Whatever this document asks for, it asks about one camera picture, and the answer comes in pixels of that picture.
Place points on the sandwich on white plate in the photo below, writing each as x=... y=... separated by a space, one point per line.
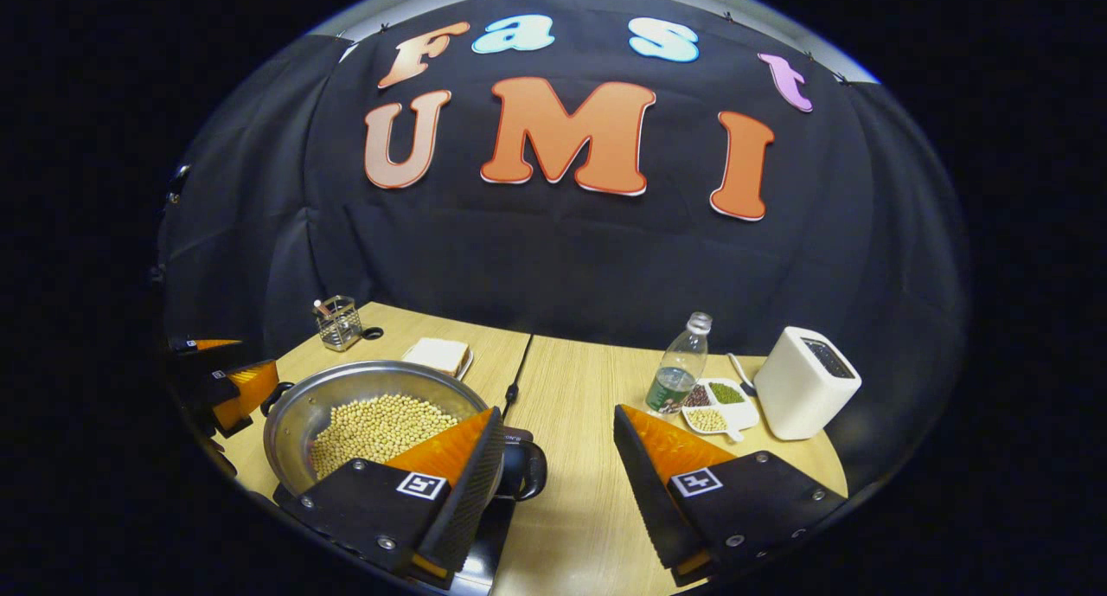
x=437 y=354

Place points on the dark red beans portion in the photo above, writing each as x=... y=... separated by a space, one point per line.
x=697 y=396

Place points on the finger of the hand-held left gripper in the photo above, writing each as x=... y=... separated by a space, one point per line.
x=212 y=345
x=251 y=388

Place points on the green mung beans portion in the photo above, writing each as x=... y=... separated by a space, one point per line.
x=726 y=393

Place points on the white divided dish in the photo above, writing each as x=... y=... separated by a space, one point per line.
x=744 y=416

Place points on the black backdrop cloth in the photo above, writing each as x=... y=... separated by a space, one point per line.
x=562 y=259

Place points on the stainless steel pot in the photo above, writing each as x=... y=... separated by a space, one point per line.
x=346 y=388

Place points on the clear plastic water bottle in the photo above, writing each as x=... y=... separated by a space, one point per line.
x=679 y=367

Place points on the small soybeans portion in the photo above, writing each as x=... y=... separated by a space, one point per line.
x=707 y=419

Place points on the soybeans heap in pot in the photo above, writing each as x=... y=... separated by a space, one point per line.
x=380 y=427

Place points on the white toaster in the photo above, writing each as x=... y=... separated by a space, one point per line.
x=800 y=397

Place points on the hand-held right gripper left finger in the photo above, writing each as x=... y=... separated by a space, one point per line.
x=471 y=501

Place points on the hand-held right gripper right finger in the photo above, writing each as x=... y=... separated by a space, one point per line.
x=644 y=492

